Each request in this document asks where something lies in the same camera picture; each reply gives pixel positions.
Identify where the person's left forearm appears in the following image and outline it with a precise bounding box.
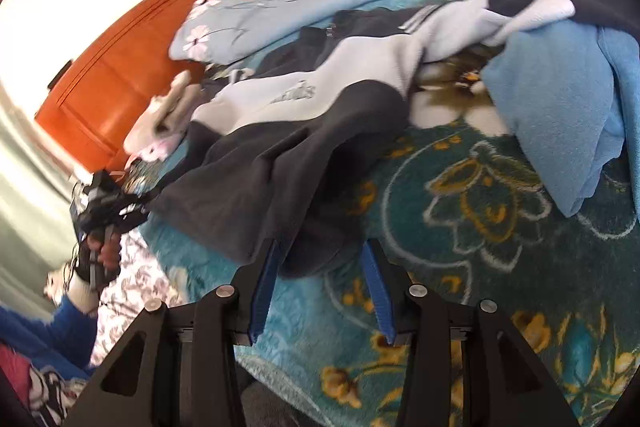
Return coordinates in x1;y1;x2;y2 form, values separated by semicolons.
0;274;103;375

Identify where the grey leaf print sheet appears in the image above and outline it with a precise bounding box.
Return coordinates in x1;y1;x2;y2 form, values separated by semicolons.
92;227;188;368

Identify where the dark jacket with pale panel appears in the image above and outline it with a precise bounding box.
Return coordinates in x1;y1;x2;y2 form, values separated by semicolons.
150;0;576;278

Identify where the wooden bed frame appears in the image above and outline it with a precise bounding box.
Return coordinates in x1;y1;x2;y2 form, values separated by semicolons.
34;0;273;172

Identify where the teal floral blanket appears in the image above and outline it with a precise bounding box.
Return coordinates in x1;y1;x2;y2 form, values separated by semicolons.
135;0;640;427

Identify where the light blue hoodie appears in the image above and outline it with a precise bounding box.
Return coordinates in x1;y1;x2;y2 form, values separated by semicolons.
482;21;640;219

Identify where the person's patterned clothing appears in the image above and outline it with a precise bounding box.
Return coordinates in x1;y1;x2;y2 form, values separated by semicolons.
0;342;88;427

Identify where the white and pink garment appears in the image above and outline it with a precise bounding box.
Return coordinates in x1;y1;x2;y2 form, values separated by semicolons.
122;71;203;164

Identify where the person's left hand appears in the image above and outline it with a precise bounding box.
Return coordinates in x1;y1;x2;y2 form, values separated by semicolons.
75;227;123;293

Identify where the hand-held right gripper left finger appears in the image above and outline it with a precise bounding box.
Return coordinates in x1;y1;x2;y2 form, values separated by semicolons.
65;237;281;427

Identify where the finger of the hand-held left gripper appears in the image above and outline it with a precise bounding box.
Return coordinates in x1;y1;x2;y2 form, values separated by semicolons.
114;207;152;235
120;187;164;210

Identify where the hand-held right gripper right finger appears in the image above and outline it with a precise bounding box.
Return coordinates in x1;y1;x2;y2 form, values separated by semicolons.
361;237;581;427

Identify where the pale green curtain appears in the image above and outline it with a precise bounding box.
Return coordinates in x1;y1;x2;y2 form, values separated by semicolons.
0;97;81;308

